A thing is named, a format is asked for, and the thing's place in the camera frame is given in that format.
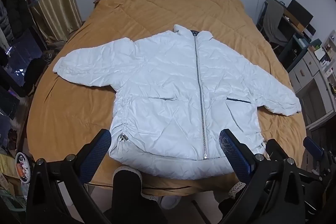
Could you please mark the grey drawer cabinet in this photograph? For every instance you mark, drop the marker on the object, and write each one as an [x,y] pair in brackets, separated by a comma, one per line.
[312,87]

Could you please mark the black round cushion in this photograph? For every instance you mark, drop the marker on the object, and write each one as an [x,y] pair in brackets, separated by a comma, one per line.
[35,77]

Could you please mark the white puffer jacket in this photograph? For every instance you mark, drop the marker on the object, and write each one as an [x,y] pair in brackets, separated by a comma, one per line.
[168,87]

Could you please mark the round printed tin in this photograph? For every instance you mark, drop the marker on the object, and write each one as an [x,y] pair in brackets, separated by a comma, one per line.
[23,167]

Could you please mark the dark desk shelf unit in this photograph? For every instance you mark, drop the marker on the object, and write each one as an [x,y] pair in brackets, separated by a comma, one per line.
[299,40]

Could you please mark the person's left leg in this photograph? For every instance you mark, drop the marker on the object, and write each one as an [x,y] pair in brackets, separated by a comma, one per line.
[127,195]

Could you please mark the person's right leg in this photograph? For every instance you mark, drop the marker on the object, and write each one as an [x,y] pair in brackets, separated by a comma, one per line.
[231,203]

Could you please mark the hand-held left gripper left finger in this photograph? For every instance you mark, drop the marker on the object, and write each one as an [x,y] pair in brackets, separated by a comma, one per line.
[95,151]

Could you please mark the orange bed quilt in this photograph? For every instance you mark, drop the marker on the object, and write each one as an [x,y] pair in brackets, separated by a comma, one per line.
[157,6]

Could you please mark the chair with grey cloth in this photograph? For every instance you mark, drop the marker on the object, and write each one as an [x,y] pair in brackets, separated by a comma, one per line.
[273,22]

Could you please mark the black monitor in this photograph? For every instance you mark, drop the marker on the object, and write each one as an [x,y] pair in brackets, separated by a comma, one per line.
[300,12]

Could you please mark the person's leg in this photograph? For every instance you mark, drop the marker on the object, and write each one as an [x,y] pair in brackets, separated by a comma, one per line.
[231,203]
[127,195]

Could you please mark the white slipper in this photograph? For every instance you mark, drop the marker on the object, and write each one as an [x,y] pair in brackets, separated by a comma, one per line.
[170,202]

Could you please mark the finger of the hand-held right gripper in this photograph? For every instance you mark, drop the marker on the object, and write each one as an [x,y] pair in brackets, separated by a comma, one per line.
[313,148]
[275,148]

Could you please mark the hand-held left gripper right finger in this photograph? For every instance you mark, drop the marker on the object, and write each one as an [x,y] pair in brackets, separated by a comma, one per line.
[236,158]

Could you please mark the night window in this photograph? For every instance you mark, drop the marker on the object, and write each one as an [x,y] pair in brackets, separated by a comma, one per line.
[21,56]

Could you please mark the dark hanging clothes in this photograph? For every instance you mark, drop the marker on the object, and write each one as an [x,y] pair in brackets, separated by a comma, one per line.
[13,11]

